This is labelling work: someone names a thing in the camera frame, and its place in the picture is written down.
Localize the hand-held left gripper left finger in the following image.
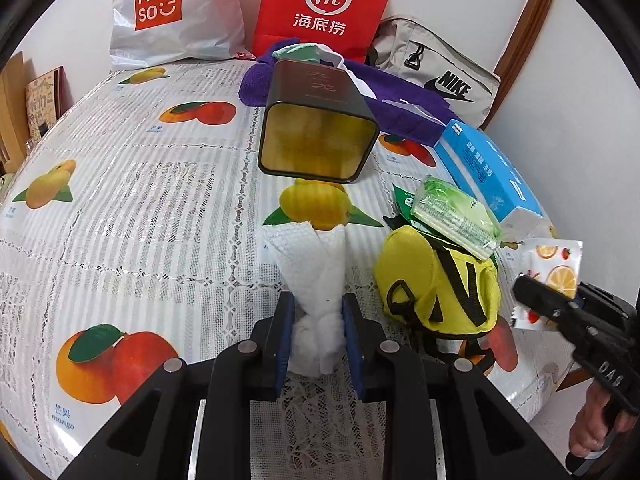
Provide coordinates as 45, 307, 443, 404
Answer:
60, 292, 297, 480

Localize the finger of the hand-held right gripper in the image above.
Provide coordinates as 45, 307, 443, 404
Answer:
512, 274, 583, 328
575, 282, 636, 321

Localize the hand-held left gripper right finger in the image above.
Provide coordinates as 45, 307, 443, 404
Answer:
341, 293, 556, 480

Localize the fruit print sachet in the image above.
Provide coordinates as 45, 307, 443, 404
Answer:
510, 239, 585, 333

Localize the white paper towel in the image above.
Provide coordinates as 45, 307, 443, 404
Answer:
262, 222, 348, 377

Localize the yellow bag with black straps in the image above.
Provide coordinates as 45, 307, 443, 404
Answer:
374, 225, 502, 376

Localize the green wet wipes packet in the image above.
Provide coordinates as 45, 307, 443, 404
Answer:
410, 192, 501, 261

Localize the light green wipes pack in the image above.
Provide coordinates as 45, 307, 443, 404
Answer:
417, 174, 496, 226

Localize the dark green wipes pack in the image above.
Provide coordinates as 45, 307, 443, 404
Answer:
382, 185, 426, 231

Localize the person's right hand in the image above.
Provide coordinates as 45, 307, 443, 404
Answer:
565, 382, 626, 458

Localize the blue tissue pack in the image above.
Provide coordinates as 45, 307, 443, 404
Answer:
432, 119, 546, 238

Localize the fruit print tablecloth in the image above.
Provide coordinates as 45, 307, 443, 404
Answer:
0, 52, 576, 480

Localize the dark square tin box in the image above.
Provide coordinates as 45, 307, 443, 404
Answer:
257, 59, 379, 184

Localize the purple towel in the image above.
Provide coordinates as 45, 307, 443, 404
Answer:
237, 39, 453, 143

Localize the grey waist bag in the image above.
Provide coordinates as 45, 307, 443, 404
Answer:
367, 15, 502, 128

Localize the red paper shopping bag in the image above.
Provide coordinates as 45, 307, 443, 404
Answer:
252, 0, 401, 63

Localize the brown patterned box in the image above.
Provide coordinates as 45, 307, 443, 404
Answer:
25, 66, 68, 146

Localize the white plastic shopping bag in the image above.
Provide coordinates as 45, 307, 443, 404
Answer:
109, 0, 246, 71

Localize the wooden headboard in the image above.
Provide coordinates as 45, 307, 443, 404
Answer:
0, 50, 31, 176

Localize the brown wooden door frame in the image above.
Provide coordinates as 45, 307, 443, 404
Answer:
475, 0, 558, 131

